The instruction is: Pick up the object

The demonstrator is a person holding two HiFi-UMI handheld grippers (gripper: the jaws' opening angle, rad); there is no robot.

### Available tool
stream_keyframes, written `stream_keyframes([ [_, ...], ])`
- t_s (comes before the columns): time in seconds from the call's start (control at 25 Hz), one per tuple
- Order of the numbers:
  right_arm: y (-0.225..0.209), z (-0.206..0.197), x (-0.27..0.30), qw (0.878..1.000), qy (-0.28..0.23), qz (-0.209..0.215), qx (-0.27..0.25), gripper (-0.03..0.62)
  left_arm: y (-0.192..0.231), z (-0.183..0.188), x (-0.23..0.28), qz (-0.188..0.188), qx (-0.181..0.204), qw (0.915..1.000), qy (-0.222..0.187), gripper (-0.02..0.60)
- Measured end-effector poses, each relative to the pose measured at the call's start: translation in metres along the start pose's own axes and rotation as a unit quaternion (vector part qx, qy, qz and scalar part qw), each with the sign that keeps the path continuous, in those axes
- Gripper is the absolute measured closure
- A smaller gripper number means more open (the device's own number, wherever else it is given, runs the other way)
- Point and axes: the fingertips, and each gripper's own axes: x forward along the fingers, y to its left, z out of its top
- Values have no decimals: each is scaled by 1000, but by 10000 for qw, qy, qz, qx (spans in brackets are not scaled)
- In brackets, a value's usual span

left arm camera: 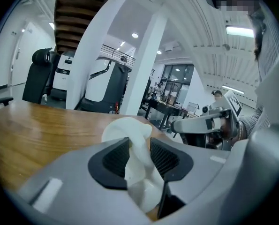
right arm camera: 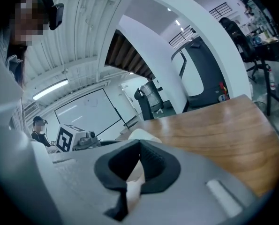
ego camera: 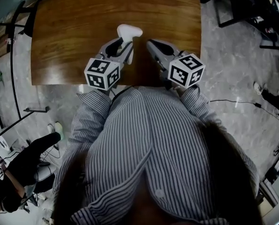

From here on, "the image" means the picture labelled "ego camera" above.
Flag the person's left forearm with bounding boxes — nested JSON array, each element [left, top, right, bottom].
[[68, 89, 113, 147]]

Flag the black metal table frame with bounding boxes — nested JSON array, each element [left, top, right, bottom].
[[214, 0, 279, 51]]

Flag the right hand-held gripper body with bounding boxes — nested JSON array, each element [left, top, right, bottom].
[[158, 52, 206, 89]]

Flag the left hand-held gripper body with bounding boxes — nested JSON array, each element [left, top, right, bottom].
[[84, 52, 125, 90]]

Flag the person's right forearm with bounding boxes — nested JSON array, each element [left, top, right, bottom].
[[178, 85, 224, 128]]

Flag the person's striped shirt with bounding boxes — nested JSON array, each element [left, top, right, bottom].
[[52, 85, 259, 225]]

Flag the white plastic object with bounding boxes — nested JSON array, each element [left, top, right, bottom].
[[117, 24, 143, 65]]

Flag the black floor cable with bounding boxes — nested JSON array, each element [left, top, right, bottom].
[[209, 99, 262, 108]]

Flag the black stand bar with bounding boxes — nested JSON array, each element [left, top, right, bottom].
[[23, 106, 50, 113]]

